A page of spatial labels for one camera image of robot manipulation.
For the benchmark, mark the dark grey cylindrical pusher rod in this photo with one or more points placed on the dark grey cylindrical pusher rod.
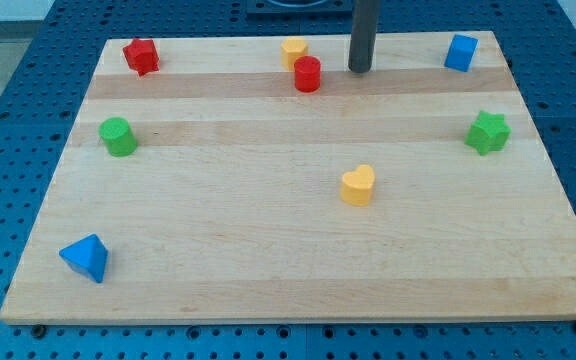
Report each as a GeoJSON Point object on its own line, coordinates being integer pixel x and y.
{"type": "Point", "coordinates": [363, 35]}

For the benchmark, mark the red cylinder block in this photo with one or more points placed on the red cylinder block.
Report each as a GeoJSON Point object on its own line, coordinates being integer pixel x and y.
{"type": "Point", "coordinates": [307, 74]}

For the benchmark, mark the yellow hexagon block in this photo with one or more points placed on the yellow hexagon block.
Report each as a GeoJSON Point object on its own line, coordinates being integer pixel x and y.
{"type": "Point", "coordinates": [293, 48]}

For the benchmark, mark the blue cube block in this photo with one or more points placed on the blue cube block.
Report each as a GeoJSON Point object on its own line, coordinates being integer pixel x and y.
{"type": "Point", "coordinates": [461, 52]}

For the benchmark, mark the green star block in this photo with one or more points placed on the green star block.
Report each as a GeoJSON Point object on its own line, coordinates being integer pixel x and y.
{"type": "Point", "coordinates": [489, 132]}

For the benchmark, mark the yellow heart block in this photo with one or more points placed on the yellow heart block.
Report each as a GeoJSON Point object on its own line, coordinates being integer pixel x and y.
{"type": "Point", "coordinates": [357, 186]}

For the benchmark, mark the red star block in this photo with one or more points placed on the red star block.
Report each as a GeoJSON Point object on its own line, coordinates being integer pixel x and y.
{"type": "Point", "coordinates": [141, 56]}

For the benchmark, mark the light wooden board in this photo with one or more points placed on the light wooden board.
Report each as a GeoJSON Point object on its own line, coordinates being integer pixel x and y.
{"type": "Point", "coordinates": [229, 210]}

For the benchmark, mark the green cylinder block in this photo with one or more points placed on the green cylinder block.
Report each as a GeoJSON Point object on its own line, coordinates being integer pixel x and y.
{"type": "Point", "coordinates": [117, 136]}

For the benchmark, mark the blue triangle block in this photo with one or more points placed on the blue triangle block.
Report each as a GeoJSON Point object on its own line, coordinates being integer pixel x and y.
{"type": "Point", "coordinates": [88, 257]}

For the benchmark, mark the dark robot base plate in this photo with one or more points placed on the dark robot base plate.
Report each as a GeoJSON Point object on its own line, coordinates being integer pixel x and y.
{"type": "Point", "coordinates": [298, 7]}

